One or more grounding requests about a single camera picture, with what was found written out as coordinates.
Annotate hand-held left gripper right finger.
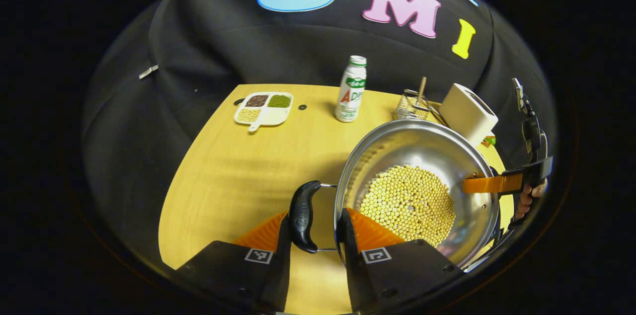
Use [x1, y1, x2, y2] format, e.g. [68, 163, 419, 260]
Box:
[339, 207, 466, 314]

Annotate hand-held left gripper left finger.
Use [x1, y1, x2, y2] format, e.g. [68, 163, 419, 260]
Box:
[176, 211, 292, 314]

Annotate steel pot with black handles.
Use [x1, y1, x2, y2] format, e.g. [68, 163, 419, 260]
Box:
[288, 119, 500, 269]

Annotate white toaster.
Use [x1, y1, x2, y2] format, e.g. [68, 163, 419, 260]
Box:
[439, 83, 498, 147]

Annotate heap of soybeans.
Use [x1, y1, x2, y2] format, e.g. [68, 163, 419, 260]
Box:
[359, 165, 456, 248]

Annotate white divided tray of grains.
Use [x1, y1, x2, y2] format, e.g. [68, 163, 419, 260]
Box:
[234, 91, 294, 132]

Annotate white drink bottle green label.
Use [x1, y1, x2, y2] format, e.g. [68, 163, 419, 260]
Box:
[334, 55, 368, 123]

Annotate black backdrop cloth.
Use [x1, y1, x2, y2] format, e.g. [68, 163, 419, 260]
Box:
[82, 0, 557, 276]

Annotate wire mesh utensil holder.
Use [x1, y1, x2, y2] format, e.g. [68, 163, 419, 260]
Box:
[396, 89, 441, 122]

